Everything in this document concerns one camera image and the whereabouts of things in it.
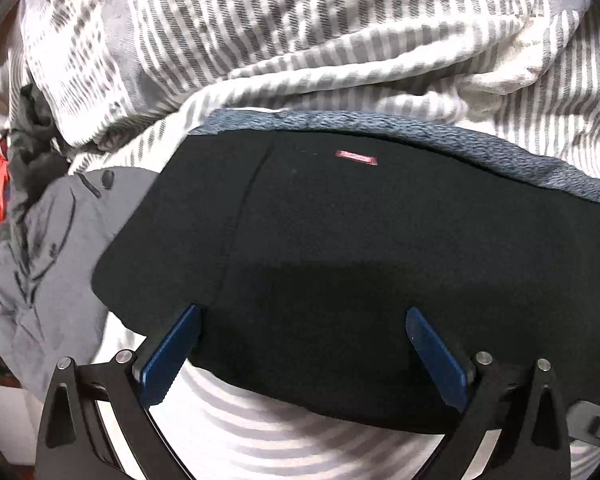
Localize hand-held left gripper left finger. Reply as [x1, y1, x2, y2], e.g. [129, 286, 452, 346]
[35, 304, 203, 480]

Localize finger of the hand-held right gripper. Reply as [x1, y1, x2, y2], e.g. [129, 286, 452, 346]
[570, 400, 600, 446]

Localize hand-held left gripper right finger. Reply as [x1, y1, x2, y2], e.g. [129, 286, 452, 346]
[405, 306, 573, 480]

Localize black pants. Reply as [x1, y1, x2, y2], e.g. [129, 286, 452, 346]
[91, 109, 600, 436]

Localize white grey striped bed sheet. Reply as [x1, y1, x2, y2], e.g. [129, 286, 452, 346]
[92, 310, 600, 480]

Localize grey jacket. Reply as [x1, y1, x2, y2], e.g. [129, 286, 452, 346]
[0, 167, 156, 401]

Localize dark grey crumpled cloth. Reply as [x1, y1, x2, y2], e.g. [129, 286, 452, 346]
[5, 82, 71, 211]

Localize grey white striped duvet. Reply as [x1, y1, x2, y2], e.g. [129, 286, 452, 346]
[0, 0, 600, 186]

